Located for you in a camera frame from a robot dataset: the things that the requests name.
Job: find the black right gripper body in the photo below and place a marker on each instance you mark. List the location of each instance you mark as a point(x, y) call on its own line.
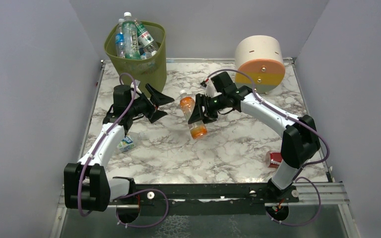
point(205, 107)

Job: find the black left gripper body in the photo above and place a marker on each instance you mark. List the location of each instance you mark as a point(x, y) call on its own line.
point(150, 107)

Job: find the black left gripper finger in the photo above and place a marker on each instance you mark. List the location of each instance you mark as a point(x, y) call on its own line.
point(156, 116)
point(157, 98)

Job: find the dark green label bottle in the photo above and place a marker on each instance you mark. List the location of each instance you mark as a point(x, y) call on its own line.
point(130, 141)

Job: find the green tinted bottle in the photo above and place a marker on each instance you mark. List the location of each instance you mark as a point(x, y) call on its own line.
point(130, 37)

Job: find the green white label bottle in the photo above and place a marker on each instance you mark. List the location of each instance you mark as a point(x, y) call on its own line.
point(145, 39)

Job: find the blue label clear bottle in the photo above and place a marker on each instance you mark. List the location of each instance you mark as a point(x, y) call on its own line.
point(119, 39)

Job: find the red gold drink can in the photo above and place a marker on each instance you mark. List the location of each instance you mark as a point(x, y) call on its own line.
point(273, 159)

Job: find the blue white label bottle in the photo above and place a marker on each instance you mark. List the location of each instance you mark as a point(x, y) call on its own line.
point(147, 55)

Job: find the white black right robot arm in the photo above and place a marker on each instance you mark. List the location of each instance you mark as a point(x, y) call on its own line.
point(300, 140)

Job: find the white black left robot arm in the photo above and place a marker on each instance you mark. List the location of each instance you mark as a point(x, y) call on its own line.
point(86, 186)

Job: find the green mesh waste bin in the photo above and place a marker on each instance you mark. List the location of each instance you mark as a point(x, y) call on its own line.
point(152, 70)

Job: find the cream cylindrical drum container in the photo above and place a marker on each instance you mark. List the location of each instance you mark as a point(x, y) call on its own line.
point(260, 57)

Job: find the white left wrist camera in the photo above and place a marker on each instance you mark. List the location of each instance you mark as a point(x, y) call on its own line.
point(135, 86)

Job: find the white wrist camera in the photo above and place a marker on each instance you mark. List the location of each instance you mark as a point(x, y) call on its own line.
point(135, 86)
point(209, 89)

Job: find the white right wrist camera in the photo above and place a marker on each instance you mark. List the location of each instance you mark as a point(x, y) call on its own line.
point(209, 89)

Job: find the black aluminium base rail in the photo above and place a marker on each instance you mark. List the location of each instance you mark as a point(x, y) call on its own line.
point(218, 198)

